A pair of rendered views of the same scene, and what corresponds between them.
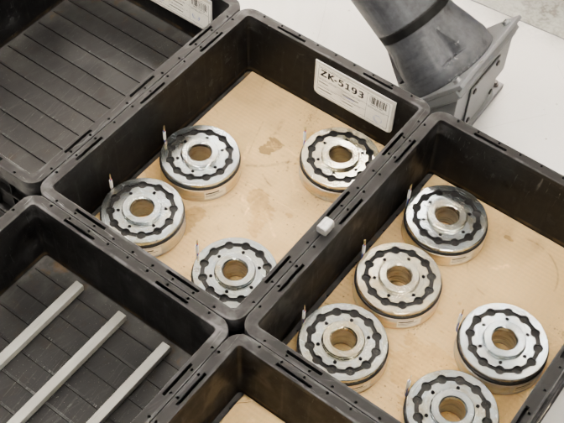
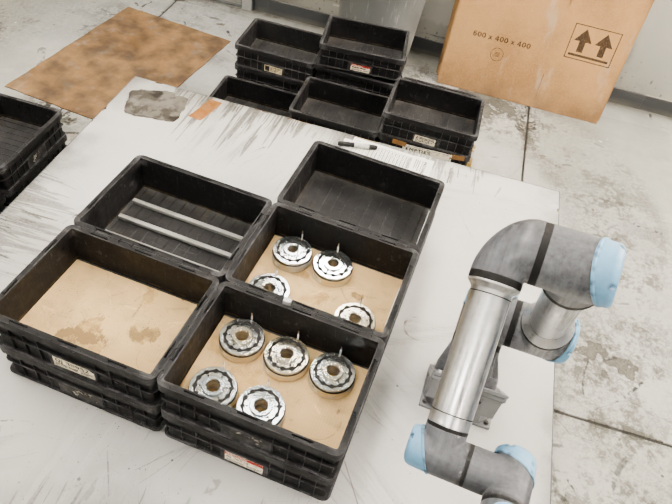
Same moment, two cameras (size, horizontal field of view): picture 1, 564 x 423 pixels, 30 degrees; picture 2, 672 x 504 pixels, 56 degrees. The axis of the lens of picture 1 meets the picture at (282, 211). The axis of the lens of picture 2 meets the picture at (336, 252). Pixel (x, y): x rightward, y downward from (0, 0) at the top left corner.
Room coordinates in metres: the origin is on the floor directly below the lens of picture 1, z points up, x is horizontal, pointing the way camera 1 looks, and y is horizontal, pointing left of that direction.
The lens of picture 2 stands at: (0.43, -0.91, 2.06)
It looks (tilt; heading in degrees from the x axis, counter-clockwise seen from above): 46 degrees down; 67
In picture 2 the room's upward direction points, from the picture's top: 11 degrees clockwise
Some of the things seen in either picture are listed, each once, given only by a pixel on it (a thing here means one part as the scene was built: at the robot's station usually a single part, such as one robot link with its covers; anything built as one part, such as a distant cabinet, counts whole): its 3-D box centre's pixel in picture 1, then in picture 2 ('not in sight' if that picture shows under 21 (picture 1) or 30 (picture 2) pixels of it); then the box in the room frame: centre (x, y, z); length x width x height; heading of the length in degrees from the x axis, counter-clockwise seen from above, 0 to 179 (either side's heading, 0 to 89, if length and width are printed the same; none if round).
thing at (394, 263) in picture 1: (399, 276); (286, 353); (0.68, -0.14, 0.86); 0.05 x 0.05 x 0.01
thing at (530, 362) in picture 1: (503, 342); (260, 406); (0.60, -0.26, 0.86); 0.10 x 0.10 x 0.01
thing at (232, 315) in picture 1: (242, 152); (325, 267); (0.82, 0.05, 0.92); 0.40 x 0.30 x 0.02; 145
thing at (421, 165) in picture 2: not in sight; (383, 165); (1.21, 0.66, 0.70); 0.33 x 0.23 x 0.01; 150
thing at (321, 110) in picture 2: not in sight; (336, 134); (1.28, 1.34, 0.31); 0.40 x 0.30 x 0.34; 150
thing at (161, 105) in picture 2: not in sight; (154, 103); (0.48, 1.08, 0.71); 0.22 x 0.19 x 0.01; 150
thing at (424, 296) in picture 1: (398, 278); (286, 355); (0.68, -0.14, 0.86); 0.10 x 0.10 x 0.01
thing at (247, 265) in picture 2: (242, 179); (323, 281); (0.82, 0.05, 0.87); 0.40 x 0.30 x 0.11; 145
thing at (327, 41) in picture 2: not in sight; (358, 79); (1.48, 1.70, 0.37); 0.42 x 0.34 x 0.46; 150
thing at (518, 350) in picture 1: (503, 339); (260, 405); (0.60, -0.26, 0.86); 0.05 x 0.05 x 0.01
